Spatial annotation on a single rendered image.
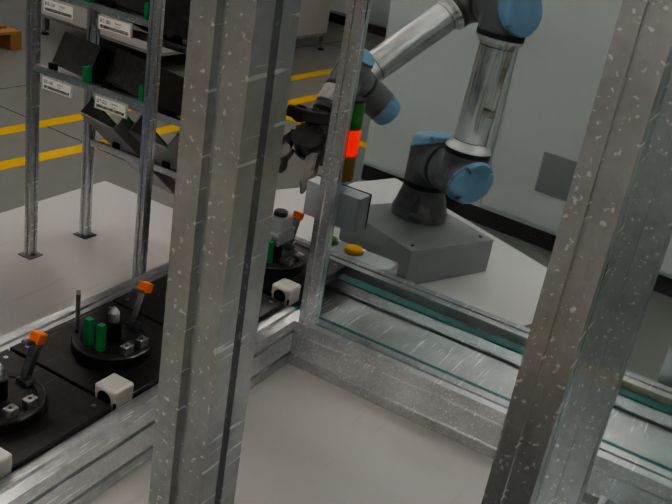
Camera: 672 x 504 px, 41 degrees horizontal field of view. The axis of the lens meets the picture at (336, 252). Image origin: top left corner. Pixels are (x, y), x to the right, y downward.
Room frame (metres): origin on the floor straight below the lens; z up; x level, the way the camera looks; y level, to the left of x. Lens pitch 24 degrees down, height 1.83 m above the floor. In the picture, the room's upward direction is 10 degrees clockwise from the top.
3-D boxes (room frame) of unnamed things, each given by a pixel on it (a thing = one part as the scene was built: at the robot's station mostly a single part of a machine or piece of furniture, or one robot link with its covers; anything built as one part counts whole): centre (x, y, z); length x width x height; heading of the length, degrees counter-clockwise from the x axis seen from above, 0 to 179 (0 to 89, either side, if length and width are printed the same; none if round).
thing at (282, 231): (1.77, 0.14, 1.06); 0.08 x 0.04 x 0.07; 153
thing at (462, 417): (1.62, -0.12, 0.91); 0.84 x 0.28 x 0.10; 63
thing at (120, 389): (1.33, 0.36, 1.01); 0.24 x 0.24 x 0.13; 63
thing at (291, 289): (1.64, 0.09, 0.97); 0.05 x 0.05 x 0.04; 63
